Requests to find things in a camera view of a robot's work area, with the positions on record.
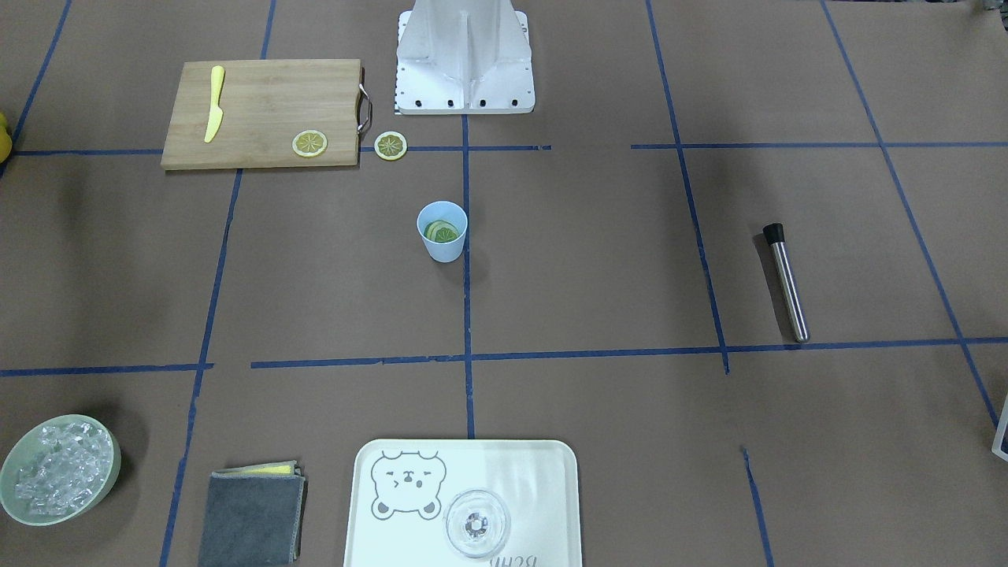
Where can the green bowl of ice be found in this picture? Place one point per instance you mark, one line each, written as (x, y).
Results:
(59, 470)

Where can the lemon slice stack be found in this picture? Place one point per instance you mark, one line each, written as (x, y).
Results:
(309, 144)

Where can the lemon slice in cup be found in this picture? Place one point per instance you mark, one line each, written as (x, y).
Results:
(440, 231)

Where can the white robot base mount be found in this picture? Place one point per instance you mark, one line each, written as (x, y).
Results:
(463, 58)

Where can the clear wine glass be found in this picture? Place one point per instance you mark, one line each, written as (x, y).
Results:
(477, 524)

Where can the whole yellow lemon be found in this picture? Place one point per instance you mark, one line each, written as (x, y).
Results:
(6, 141)

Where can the yellow plastic knife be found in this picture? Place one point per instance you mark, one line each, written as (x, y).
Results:
(216, 113)

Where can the folded grey cloth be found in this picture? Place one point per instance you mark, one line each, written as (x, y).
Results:
(253, 515)

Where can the wooden cutting board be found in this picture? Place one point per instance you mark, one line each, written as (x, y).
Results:
(265, 104)

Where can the cream bear tray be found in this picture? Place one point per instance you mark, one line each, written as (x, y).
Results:
(402, 489)

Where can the white box at edge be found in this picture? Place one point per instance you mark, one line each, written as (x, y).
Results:
(999, 439)

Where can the light blue plastic cup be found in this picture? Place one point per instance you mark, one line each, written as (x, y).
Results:
(450, 212)

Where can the steel muddler black cap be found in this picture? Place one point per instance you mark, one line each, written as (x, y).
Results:
(775, 237)

